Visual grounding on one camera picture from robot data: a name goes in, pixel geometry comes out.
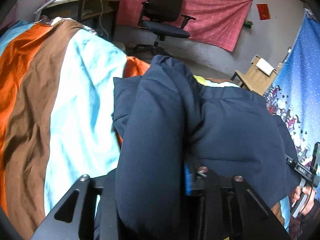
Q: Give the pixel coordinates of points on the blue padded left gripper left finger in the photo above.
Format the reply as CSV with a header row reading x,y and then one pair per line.
x,y
73,217

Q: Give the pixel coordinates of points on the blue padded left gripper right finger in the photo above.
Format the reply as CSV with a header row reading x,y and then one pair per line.
x,y
218,207

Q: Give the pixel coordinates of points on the navy blue padded jacket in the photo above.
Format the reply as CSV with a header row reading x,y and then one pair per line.
x,y
167,119

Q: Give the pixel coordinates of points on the person's right hand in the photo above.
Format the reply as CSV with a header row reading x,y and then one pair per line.
x,y
307,194

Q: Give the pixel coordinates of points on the blue patterned curtain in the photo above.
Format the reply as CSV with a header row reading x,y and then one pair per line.
x,y
294,94

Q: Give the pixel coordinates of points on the wooden chair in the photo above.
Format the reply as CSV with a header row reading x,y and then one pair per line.
x,y
255,79

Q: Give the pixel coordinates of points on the striped colourful bed sheet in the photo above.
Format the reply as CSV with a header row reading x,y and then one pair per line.
x,y
62,120

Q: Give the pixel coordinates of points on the yellow-green plastic bin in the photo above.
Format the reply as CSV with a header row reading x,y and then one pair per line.
x,y
121,46

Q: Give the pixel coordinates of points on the wooden desk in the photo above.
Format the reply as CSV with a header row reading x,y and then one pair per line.
x,y
100,15

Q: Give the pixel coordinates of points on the black office chair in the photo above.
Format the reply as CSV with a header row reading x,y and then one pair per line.
x,y
163,18

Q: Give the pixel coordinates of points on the red paper on wall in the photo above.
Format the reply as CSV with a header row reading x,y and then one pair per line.
x,y
263,11

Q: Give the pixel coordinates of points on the red checked wall cloth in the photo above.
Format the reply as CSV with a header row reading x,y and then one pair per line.
x,y
217,22

